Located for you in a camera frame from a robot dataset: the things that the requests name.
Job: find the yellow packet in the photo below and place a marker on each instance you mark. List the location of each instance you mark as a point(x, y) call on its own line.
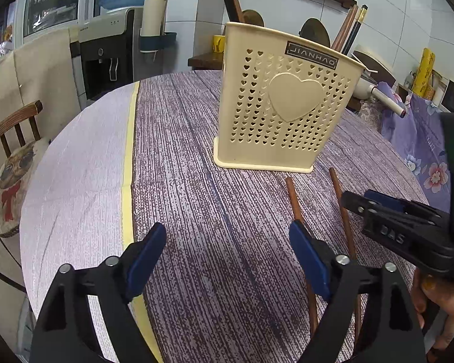
point(424, 72)

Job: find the cream perforated utensil holder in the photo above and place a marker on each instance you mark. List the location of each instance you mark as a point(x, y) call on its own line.
point(272, 121)

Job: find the round wooden board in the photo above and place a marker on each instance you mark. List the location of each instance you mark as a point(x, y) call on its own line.
point(314, 32)
point(253, 17)

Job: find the wooden chair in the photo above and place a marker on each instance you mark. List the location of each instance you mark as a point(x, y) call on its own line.
point(15, 121)

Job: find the paisley patterned cloth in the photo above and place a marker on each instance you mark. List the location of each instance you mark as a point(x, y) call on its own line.
point(369, 115)

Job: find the brown wooden chopstick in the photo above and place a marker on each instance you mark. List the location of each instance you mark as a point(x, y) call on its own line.
point(346, 230)
point(344, 26)
point(339, 32)
point(293, 200)

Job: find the pale tablecloth yellow trim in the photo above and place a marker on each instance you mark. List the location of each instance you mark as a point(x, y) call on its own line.
point(79, 166)

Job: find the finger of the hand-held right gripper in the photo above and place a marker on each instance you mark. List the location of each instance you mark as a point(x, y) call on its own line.
point(397, 234)
point(384, 199)

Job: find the purple floral cloth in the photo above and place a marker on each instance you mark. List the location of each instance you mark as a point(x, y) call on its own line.
point(420, 143)

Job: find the beige fabric cover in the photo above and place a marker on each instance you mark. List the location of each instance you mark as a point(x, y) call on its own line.
point(34, 68)

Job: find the black chopstick gold band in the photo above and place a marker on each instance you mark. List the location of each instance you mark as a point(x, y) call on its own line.
point(355, 26)

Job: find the yellow mug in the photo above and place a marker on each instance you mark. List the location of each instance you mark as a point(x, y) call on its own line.
point(218, 43)

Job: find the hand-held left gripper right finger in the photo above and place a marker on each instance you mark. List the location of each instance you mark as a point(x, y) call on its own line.
point(310, 261)

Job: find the blue wall holder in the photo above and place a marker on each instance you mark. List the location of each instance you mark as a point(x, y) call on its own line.
point(162, 41)

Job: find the white microwave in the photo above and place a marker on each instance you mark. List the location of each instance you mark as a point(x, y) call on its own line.
point(452, 94)

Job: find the glass display cabinet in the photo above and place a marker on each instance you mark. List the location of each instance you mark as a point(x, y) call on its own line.
point(53, 0)

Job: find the white ladle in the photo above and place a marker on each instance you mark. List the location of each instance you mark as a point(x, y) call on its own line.
point(386, 100)

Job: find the water dispenser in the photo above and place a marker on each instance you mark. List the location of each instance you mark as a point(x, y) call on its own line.
point(102, 53)

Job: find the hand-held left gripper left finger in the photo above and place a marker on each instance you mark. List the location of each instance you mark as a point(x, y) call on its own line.
point(147, 257)

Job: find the dark wooden counter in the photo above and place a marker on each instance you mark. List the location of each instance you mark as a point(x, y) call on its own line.
point(204, 62)

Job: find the purple striped tablecloth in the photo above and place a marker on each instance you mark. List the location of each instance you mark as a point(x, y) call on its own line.
point(212, 234)

